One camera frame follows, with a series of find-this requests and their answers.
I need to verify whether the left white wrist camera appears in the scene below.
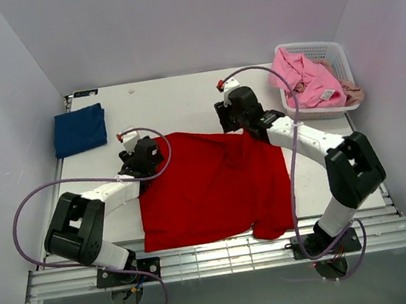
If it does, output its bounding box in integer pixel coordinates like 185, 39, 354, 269
116, 126, 141, 154

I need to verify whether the small blue label sticker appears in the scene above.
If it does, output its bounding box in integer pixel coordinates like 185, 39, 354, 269
73, 89, 98, 98

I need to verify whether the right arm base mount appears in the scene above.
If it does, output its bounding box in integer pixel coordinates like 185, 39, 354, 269
301, 227, 363, 280

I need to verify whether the pink t-shirt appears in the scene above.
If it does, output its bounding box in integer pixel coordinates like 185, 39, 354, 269
268, 47, 347, 110

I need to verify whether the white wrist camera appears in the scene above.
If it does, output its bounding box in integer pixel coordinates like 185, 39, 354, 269
116, 126, 141, 154
216, 77, 240, 106

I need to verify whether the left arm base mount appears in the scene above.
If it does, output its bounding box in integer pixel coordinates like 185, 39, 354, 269
95, 257, 161, 304

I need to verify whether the white plastic laundry basket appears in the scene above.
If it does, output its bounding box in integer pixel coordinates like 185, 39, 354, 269
272, 41, 360, 121

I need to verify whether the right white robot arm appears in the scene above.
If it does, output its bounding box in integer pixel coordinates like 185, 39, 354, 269
214, 85, 387, 256

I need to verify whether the red t-shirt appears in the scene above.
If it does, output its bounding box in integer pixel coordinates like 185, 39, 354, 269
139, 132, 294, 252

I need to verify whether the beige garment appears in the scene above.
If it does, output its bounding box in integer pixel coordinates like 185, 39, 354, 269
314, 59, 365, 107

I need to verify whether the folded blue t-shirt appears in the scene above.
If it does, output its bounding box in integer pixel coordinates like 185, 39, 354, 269
53, 103, 107, 159

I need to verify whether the aluminium table frame rail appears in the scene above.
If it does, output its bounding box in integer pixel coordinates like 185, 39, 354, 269
26, 205, 406, 302

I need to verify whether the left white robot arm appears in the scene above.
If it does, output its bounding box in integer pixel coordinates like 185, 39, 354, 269
44, 136, 164, 270

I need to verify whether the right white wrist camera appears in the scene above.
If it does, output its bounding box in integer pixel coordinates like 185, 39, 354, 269
216, 77, 240, 106

